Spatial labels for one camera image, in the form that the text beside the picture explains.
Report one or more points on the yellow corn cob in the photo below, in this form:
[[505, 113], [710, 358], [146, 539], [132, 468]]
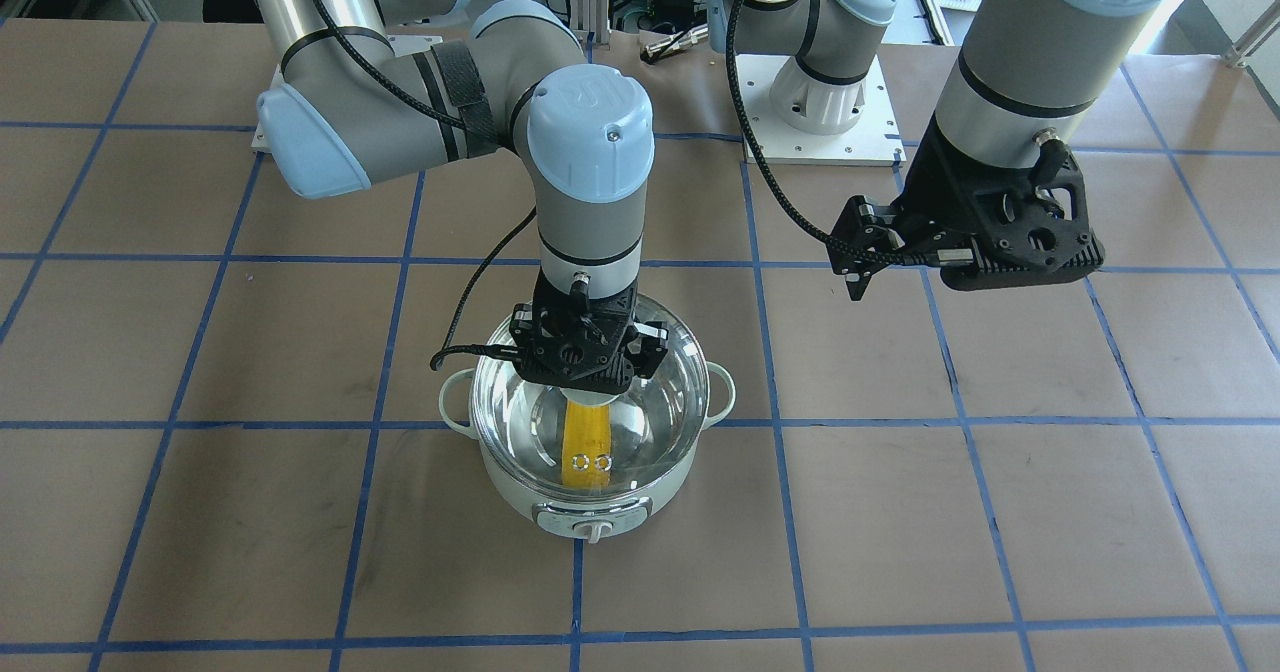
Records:
[[586, 453]]

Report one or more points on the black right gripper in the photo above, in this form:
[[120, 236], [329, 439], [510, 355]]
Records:
[[653, 344]]

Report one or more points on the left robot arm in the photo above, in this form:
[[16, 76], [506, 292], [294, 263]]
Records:
[[1024, 66]]

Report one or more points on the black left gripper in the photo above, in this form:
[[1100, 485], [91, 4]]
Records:
[[948, 192]]

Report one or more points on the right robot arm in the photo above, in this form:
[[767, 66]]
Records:
[[519, 82]]

